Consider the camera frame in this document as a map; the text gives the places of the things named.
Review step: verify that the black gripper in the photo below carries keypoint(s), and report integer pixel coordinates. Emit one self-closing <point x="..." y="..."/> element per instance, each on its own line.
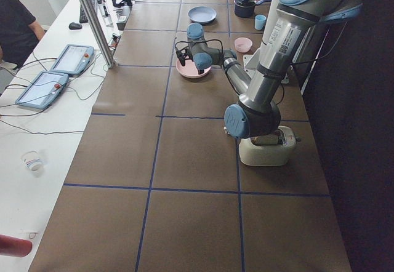
<point x="201" y="69"/>

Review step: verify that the pink plate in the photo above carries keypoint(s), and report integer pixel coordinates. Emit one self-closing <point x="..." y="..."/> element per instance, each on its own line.
<point x="189" y="70"/>

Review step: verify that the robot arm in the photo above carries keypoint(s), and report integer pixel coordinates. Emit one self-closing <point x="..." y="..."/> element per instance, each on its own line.
<point x="256" y="114"/>

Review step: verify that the blue plate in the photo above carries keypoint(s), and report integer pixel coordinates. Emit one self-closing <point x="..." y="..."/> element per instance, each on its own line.
<point x="202" y="14"/>

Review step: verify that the pink bowl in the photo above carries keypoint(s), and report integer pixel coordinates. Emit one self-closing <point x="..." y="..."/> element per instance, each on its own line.
<point x="243" y="44"/>

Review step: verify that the dark blue pot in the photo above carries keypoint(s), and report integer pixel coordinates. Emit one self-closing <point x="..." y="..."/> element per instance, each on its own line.
<point x="245" y="8"/>

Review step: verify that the light blue cup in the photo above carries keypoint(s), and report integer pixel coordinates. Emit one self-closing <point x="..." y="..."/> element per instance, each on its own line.
<point x="260" y="21"/>

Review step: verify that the upper teach pendant tablet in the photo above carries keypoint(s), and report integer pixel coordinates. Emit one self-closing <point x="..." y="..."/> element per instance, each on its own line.
<point x="73" y="60"/>

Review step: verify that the teach pendant tablet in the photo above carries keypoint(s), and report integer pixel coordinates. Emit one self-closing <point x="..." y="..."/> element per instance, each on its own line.
<point x="73" y="60"/>
<point x="43" y="90"/>

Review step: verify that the black computer mouse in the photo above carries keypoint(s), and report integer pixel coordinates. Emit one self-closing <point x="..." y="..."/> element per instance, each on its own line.
<point x="74" y="26"/>

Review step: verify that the white toaster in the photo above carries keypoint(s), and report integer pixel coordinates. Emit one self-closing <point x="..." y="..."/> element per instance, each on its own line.
<point x="268" y="150"/>

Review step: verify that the lower teach pendant tablet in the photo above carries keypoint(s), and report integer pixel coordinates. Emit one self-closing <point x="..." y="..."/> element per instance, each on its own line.
<point x="43" y="90"/>

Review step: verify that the seated person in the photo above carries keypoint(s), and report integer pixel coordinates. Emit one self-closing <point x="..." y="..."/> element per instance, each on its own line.
<point x="20" y="32"/>

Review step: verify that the paper cup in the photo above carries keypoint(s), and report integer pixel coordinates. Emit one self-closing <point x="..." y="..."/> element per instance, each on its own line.
<point x="32" y="160"/>

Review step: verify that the red cylinder object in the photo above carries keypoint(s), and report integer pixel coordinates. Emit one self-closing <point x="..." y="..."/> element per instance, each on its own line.
<point x="15" y="247"/>

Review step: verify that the aluminium camera post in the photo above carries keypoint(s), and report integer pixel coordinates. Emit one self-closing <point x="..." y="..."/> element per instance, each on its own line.
<point x="98" y="33"/>

